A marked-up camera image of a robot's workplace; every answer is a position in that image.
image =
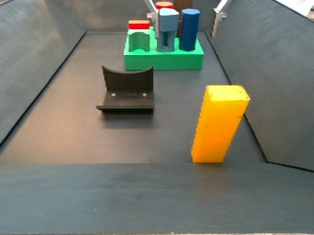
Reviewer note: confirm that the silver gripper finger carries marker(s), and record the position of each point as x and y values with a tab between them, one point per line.
153	15
219	15

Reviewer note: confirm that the yellow rectangular block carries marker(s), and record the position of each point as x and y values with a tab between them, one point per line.
223	107

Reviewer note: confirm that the green shape board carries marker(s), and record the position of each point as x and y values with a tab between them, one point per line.
163	60

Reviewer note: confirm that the red cylinder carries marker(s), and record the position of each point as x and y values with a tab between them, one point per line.
163	4

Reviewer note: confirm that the small red block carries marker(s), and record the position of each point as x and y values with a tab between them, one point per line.
138	24

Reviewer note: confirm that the dark blue hexagonal prism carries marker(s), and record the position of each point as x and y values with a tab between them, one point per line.
189	30

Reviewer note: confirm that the green arch block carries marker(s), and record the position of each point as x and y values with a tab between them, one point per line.
138	39

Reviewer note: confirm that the black curved stand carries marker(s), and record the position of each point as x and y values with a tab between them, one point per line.
129	90

